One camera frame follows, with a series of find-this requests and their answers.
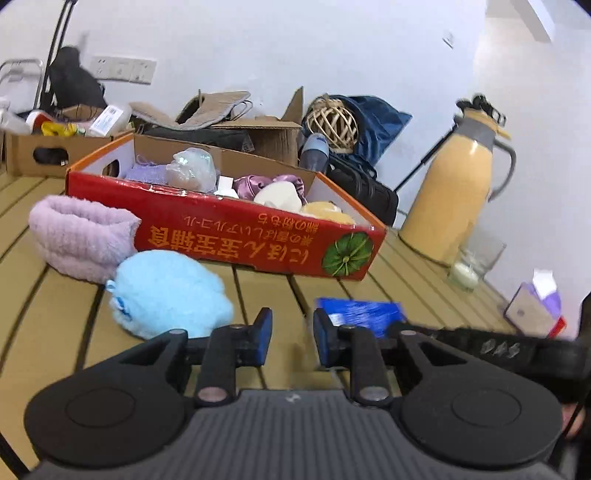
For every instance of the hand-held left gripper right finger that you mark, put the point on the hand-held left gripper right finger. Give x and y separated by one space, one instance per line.
321 337

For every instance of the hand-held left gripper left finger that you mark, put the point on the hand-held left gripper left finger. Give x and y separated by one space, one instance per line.
264 332

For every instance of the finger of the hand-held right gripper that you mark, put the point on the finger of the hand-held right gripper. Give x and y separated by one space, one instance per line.
364 314

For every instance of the light blue fluffy towel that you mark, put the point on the light blue fluffy towel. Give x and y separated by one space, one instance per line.
171 295

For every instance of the red cardboard box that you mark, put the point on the red cardboard box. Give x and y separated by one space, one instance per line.
231 235

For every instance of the yellow plush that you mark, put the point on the yellow plush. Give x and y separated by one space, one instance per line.
325 212

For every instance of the cream soft pad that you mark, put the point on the cream soft pad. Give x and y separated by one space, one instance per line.
277 194

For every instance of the pink satin scrunchie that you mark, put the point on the pink satin scrunchie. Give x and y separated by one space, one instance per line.
247 184

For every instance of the clear plastic bag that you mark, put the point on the clear plastic bag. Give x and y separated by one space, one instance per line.
191 168

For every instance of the purple knitted cloth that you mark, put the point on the purple knitted cloth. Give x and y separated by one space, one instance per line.
145 171

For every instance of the lilac fluffy towel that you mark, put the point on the lilac fluffy towel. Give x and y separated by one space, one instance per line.
78 235

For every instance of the person's right hand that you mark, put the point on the person's right hand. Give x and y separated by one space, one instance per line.
572 417

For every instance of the purple white tissue box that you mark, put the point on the purple white tissue box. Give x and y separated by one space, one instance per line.
531 307

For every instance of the clear glass cup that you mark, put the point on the clear glass cup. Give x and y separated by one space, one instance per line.
471 270

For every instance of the black suitcase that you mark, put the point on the black suitcase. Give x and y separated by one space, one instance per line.
369 191

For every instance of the small white box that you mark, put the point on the small white box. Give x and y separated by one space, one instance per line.
227 187

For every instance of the yellow thermos jug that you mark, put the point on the yellow thermos jug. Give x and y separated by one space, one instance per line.
455 194

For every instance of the clear water bottle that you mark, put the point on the clear water bottle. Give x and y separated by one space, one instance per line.
315 154

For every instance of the wicker ball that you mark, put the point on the wicker ball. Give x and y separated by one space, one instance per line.
332 125

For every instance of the blue velvet bag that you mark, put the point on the blue velvet bag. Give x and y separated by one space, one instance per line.
381 122

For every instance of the open brown cardboard box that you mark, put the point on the open brown cardboard box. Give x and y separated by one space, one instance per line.
272 136

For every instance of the black folded cloth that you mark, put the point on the black folded cloth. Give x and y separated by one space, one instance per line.
198 137

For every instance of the beige fabric bag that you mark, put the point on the beige fabric bag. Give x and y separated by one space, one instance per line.
207 110

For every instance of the pile of assorted packets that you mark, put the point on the pile of assorted packets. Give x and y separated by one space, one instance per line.
104 121

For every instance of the black bag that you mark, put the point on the black bag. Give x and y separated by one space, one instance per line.
76 85

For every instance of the folding hand trolley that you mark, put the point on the folding hand trolley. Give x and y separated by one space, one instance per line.
21 69

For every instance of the black camera tripod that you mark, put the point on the black camera tripod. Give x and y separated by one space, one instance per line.
425 159

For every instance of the white wall switch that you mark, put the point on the white wall switch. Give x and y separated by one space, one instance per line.
448 40

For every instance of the white wall socket strip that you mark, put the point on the white wall socket strip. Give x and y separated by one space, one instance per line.
122 69

